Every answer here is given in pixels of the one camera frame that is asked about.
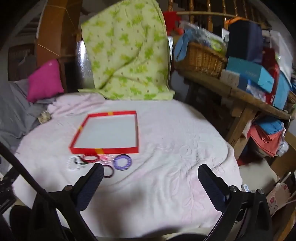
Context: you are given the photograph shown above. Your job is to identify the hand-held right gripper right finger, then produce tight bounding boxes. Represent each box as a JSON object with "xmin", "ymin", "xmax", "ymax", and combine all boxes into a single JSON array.
[{"xmin": 198, "ymin": 164, "xmax": 273, "ymax": 241}]

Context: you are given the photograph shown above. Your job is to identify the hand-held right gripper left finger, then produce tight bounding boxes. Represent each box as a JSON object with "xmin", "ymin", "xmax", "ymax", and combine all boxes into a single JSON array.
[{"xmin": 30, "ymin": 163, "xmax": 104, "ymax": 241}]

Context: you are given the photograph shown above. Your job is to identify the dark red hair ring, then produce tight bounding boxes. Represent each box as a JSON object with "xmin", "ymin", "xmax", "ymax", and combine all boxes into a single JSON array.
[{"xmin": 103, "ymin": 165, "xmax": 115, "ymax": 179}]

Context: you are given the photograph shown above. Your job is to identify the pink multicolour bead bracelet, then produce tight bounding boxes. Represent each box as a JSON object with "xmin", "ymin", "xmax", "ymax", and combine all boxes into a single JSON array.
[{"xmin": 98, "ymin": 153, "xmax": 114, "ymax": 163}]

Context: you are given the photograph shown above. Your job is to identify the purple bead bracelet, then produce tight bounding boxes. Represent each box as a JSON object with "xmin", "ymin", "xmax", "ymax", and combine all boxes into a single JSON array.
[{"xmin": 113, "ymin": 154, "xmax": 133, "ymax": 172}]

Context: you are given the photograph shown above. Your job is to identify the white bead bracelet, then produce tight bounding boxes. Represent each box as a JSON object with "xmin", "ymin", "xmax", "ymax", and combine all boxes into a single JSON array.
[{"xmin": 66, "ymin": 156, "xmax": 80, "ymax": 171}]

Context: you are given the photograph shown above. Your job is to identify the red shallow box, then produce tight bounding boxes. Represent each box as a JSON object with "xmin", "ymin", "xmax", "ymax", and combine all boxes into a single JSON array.
[{"xmin": 69, "ymin": 110, "xmax": 139, "ymax": 154}]

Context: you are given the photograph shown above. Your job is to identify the pale pink bedspread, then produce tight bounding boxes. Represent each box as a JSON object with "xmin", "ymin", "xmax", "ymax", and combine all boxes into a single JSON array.
[{"xmin": 11, "ymin": 94, "xmax": 242, "ymax": 238}]

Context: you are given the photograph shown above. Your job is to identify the floral paper bag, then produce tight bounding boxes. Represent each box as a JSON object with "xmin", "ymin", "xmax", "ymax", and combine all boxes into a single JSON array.
[{"xmin": 266, "ymin": 183, "xmax": 292, "ymax": 217}]

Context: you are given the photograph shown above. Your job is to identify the coral paper bags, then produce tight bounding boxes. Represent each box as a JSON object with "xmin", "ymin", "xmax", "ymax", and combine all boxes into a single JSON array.
[{"xmin": 248, "ymin": 125, "xmax": 284, "ymax": 158}]

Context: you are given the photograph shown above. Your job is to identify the brown cardboard box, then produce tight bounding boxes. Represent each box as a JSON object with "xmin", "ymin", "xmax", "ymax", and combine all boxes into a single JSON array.
[{"xmin": 270, "ymin": 130, "xmax": 296, "ymax": 179}]

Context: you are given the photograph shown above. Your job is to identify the grey cloth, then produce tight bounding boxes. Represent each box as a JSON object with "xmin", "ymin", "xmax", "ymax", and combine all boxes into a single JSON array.
[{"xmin": 0, "ymin": 79, "xmax": 58, "ymax": 144}]

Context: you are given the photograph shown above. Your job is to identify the small patterned cloth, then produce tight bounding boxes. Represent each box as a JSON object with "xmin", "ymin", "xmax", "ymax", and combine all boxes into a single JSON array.
[{"xmin": 38, "ymin": 111, "xmax": 52, "ymax": 122}]

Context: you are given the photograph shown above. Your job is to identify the wooden table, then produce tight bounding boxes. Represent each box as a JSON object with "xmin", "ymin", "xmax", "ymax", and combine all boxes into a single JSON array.
[{"xmin": 178, "ymin": 70, "xmax": 295, "ymax": 153}]

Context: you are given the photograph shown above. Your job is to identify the magenta pillow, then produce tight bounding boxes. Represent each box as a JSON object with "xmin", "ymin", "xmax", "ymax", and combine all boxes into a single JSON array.
[{"xmin": 27, "ymin": 59, "xmax": 64, "ymax": 102}]

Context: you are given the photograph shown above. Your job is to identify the silver foil panel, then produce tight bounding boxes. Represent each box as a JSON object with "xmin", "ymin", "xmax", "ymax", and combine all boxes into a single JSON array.
[{"xmin": 76, "ymin": 39, "xmax": 93, "ymax": 90}]

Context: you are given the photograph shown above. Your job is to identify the blue flat box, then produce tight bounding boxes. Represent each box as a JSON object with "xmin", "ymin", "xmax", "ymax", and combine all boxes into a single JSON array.
[{"xmin": 273, "ymin": 72, "xmax": 292, "ymax": 110}]

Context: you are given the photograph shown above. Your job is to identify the teal cardboard box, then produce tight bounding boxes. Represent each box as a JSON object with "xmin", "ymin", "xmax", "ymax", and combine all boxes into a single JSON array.
[{"xmin": 225, "ymin": 57, "xmax": 274, "ymax": 93}]

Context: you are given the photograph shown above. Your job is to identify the red tall box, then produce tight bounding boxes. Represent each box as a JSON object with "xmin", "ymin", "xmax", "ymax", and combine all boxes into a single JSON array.
[{"xmin": 264, "ymin": 47, "xmax": 281, "ymax": 105}]

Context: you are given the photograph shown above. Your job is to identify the wicker basket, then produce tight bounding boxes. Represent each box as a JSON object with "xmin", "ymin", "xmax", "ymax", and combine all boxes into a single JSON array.
[{"xmin": 173, "ymin": 42, "xmax": 228, "ymax": 78}]

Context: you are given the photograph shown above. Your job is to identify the green floral quilt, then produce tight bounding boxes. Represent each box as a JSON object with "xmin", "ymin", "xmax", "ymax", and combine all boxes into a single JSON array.
[{"xmin": 78, "ymin": 0, "xmax": 175, "ymax": 100}]

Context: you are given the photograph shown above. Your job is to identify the blue cloth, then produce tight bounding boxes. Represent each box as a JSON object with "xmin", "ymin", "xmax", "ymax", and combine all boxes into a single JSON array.
[{"xmin": 173, "ymin": 29, "xmax": 197, "ymax": 62}]

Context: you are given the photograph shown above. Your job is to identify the dark blue bag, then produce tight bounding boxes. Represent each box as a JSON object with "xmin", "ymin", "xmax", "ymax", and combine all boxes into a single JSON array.
[{"xmin": 228, "ymin": 20, "xmax": 264, "ymax": 63}]

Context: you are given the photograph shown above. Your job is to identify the white plastic bag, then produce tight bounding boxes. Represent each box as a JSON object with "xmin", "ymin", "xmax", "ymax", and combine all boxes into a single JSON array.
[{"xmin": 269, "ymin": 30, "xmax": 293, "ymax": 79}]

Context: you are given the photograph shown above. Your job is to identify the brown cardboard panel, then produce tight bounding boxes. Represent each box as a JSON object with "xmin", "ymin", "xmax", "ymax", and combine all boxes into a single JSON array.
[{"xmin": 35, "ymin": 0, "xmax": 80, "ymax": 61}]

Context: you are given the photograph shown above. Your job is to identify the red toy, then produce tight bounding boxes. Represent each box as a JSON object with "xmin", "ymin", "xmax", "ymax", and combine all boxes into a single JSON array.
[{"xmin": 163, "ymin": 10, "xmax": 183, "ymax": 35}]

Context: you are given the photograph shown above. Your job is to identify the wooden railing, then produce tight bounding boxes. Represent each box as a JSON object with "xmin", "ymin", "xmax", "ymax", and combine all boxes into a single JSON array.
[{"xmin": 169, "ymin": 0, "xmax": 266, "ymax": 30}]

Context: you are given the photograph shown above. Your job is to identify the black cable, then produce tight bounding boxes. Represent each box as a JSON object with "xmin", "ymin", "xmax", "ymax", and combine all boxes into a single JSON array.
[{"xmin": 0, "ymin": 142, "xmax": 97, "ymax": 241}]

